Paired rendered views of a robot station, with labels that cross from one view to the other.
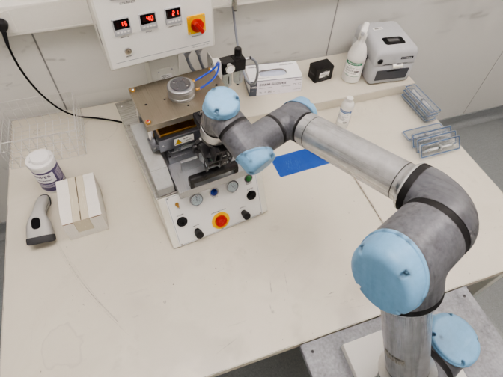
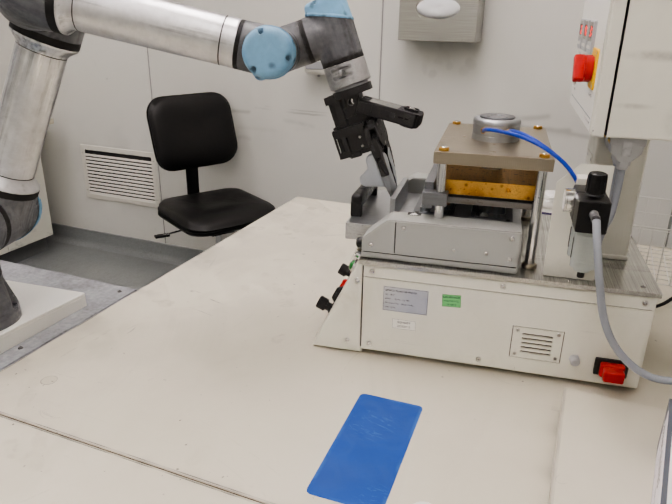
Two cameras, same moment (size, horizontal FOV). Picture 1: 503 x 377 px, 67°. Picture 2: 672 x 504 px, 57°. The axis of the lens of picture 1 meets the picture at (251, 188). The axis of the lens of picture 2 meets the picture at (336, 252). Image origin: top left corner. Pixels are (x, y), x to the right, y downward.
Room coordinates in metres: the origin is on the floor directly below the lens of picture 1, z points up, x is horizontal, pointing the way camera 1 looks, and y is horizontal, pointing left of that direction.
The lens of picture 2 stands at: (1.42, -0.72, 1.31)
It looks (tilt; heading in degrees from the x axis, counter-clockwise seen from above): 22 degrees down; 134
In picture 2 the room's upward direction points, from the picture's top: 1 degrees clockwise
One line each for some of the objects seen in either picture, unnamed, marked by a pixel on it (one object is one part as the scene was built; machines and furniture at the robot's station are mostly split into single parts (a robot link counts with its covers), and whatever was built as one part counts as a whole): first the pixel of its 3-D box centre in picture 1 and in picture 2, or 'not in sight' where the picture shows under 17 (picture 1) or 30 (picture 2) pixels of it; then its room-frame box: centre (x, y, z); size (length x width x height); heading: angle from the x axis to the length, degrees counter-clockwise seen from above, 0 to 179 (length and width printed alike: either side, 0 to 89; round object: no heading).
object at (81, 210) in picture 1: (81, 205); not in sight; (0.68, 0.55, 0.80); 0.19 x 0.13 x 0.09; 22
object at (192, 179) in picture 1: (213, 173); (364, 194); (0.69, 0.11, 0.99); 0.15 x 0.02 x 0.04; 119
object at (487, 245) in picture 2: not in sight; (435, 240); (0.88, 0.06, 0.97); 0.26 x 0.05 x 0.07; 29
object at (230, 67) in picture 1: (231, 69); (582, 220); (1.10, 0.09, 1.05); 0.15 x 0.05 x 0.15; 119
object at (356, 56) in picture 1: (357, 54); not in sight; (1.44, -0.41, 0.92); 0.09 x 0.08 x 0.25; 161
